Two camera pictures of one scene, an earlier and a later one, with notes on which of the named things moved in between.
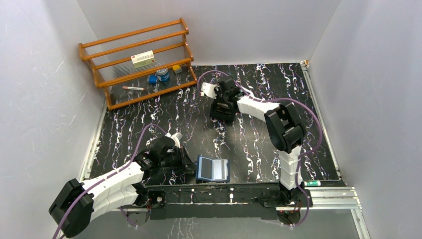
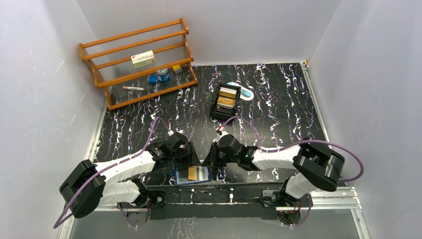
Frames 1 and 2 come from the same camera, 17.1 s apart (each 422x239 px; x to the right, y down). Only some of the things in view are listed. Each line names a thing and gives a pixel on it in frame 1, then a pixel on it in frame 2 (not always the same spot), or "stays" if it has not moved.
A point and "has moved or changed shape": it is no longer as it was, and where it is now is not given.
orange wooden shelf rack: [141, 64] stays
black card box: [223, 111] stays
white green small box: [144, 59] stays
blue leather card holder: [212, 170] has moved or changed shape
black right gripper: [219, 100] -> [211, 159]
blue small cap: [153, 78] stays
